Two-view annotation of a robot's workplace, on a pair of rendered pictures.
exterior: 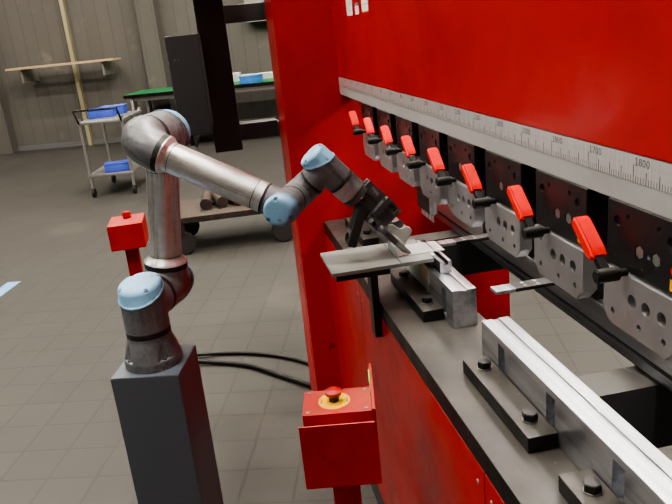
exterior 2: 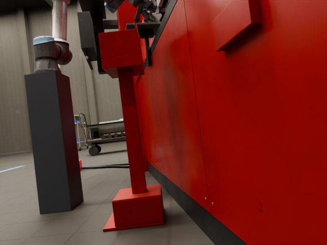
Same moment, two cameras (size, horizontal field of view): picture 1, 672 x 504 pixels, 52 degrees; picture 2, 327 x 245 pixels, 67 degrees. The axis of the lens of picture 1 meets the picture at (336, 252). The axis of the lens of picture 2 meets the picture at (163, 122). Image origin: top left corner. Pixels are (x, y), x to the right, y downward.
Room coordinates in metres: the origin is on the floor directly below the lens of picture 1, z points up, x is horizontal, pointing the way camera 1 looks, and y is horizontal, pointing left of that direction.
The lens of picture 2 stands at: (0.21, -0.07, 0.39)
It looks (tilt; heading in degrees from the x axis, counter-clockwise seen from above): 1 degrees up; 358
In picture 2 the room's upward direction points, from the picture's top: 7 degrees counter-clockwise
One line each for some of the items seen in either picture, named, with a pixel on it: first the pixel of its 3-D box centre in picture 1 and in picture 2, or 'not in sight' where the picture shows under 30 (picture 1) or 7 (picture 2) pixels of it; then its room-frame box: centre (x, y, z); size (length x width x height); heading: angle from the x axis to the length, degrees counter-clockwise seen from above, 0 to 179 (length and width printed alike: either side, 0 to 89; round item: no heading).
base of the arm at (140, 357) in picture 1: (151, 343); (46, 67); (1.69, 0.51, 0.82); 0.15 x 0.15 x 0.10
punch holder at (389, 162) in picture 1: (398, 138); (158, 5); (1.96, -0.21, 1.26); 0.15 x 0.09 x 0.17; 9
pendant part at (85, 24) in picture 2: (190, 82); (88, 38); (2.84, 0.50, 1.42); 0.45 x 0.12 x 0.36; 8
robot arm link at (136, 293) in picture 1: (144, 302); (45, 48); (1.70, 0.51, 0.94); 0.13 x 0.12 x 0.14; 166
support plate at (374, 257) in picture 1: (375, 257); (147, 29); (1.71, -0.10, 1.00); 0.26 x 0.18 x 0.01; 99
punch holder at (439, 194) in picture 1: (446, 162); not in sight; (1.56, -0.27, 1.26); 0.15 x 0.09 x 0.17; 9
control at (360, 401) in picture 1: (340, 423); (122, 52); (1.33, 0.03, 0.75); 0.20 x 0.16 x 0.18; 178
